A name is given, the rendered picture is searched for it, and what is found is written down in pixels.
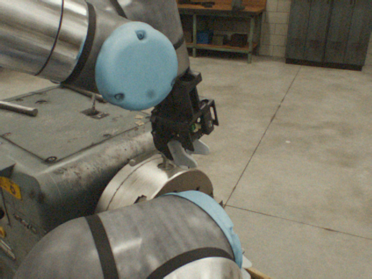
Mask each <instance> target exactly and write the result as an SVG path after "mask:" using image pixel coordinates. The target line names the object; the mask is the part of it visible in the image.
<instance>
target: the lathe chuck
mask: <svg viewBox="0 0 372 279"><path fill-rule="evenodd" d="M161 164H163V158H158V159H154V160H151V161H150V162H147V163H145V164H143V165H142V166H140V167H139V168H138V169H137V170H135V171H134V172H133V173H132V174H131V175H130V176H129V177H128V178H127V179H126V181H125V182H124V183H122V185H121V186H120V188H119V189H118V190H117V192H116V194H115V196H114V197H113V199H112V201H111V203H110V205H109V206H108V209H107V211H108V210H113V209H117V208H122V207H125V206H129V205H131V204H134V203H137V202H138V201H139V199H140V198H142V197H143V196H145V197H146V198H145V199H146V200H150V199H155V198H158V197H160V196H162V195H164V194H168V193H180V192H185V191H190V190H194V191H198V192H201V193H204V194H206V195H209V194H210V193H211V192H213V186H212V182H211V180H210V178H209V176H208V175H207V174H206V173H204V172H202V171H200V170H198V169H196V168H192V167H191V168H190V169H189V170H183V169H181V168H178V166H176V165H175V164H174V163H172V162H171V161H169V164H170V165H172V167H173V168H172V169H169V170H162V169H159V168H158V166H159V165H161Z"/></svg>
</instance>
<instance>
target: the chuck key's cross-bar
mask: <svg viewBox="0 0 372 279"><path fill-rule="evenodd" d="M157 153H159V152H158V150H157V149H156V148H154V149H152V150H150V151H148V152H145V153H143V154H142V155H139V156H138V157H136V158H133V159H131V160H130V161H129V165H130V166H136V165H138V164H139V163H141V162H143V161H145V160H147V159H149V158H151V157H153V156H154V155H155V154H157Z"/></svg>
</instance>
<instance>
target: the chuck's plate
mask: <svg viewBox="0 0 372 279"><path fill-rule="evenodd" d="M158 158H162V154H158V153H157V154H155V155H154V156H153V157H151V158H149V159H147V160H145V161H143V162H141V163H139V164H138V165H136V166H130V165H129V163H128V164H127V165H125V166H124V167H123V168H122V169H121V170H120V171H119V172H118V173H117V174H116V175H115V176H114V177H113V179H112V180H111V181H110V183H109V184H108V185H107V187H106V188H105V190H104V192H103V193H102V196H101V198H100V200H99V202H98V204H97V206H96V209H95V211H94V214H97V213H102V212H105V211H107V209H108V206H109V205H110V203H111V201H112V199H113V197H114V196H115V194H116V192H117V190H118V189H119V188H120V186H121V185H122V183H124V182H125V181H126V179H127V178H128V177H129V176H130V175H131V174H132V173H133V172H134V171H135V170H137V169H138V168H139V167H140V166H142V165H143V164H145V163H147V162H150V161H151V160H154V159H158Z"/></svg>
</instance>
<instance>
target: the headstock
mask: <svg viewBox="0 0 372 279"><path fill-rule="evenodd" d="M0 101H5V102H10V103H14V104H18V105H23V106H28V107H31V108H37V109H38V114H37V115H35V116H34V115H30V114H27V113H22V112H17V111H14V110H9V109H4V108H0V142H1V145H0V151H1V150H4V149H8V150H9V152H8V154H7V156H8V157H9V158H10V159H12V160H13V161H15V162H16V164H15V165H14V166H13V167H12V169H11V171H10V177H0V248H1V250H2V251H4V252H5V253H6V254H7V255H8V256H9V257H10V258H12V259H13V260H14V261H15V262H16V264H17V265H18V266H20V265H21V264H22V261H23V260H24V259H25V257H26V256H27V255H28V254H29V253H30V251H31V250H32V249H33V247H35V245H36V244H37V242H38V241H39V240H40V239H41V238H42V237H44V236H45V235H47V234H48V233H49V232H51V231H52V230H54V229H55V228H56V227H58V226H60V225H62V224H63V223H65V222H67V221H69V220H73V219H76V218H79V217H83V216H84V217H85V216H90V215H93V214H94V211H95V209H96V206H97V204H98V202H99V200H100V198H101V196H102V193H103V192H104V190H105V188H106V187H107V185H108V184H109V183H110V181H111V180H112V179H113V177H114V176H115V175H116V174H117V173H118V172H119V171H120V170H121V169H122V168H123V167H124V166H125V165H127V164H128V163H129V161H130V160H131V159H133V158H136V157H138V156H139V155H142V154H143V153H145V152H148V151H150V150H152V149H154V148H155V145H154V142H153V136H152V134H151V131H152V126H151V122H150V118H151V113H147V112H144V111H129V110H125V109H122V108H121V107H119V106H116V105H113V104H111V103H109V102H103V101H100V100H98V99H95V110H98V111H99V113H98V114H95V115H89V114H87V112H88V111H90V110H91V108H92V97H90V96H88V95H85V94H82V93H80V92H78V91H76V90H73V89H71V88H69V87H65V86H63V85H57V86H54V85H53V86H49V87H45V88H41V89H40V90H36V91H31V92H27V93H25V94H20V95H16V96H12V97H8V98H5V99H2V100H0ZM136 115H140V116H143V118H142V119H139V118H135V117H136ZM139 120H140V121H141V122H143V123H144V125H141V126H139V125H137V124H135V123H136V122H138V121H139ZM136 127H137V128H139V130H134V129H135V128H136ZM84 207H85V208H84Z"/></svg>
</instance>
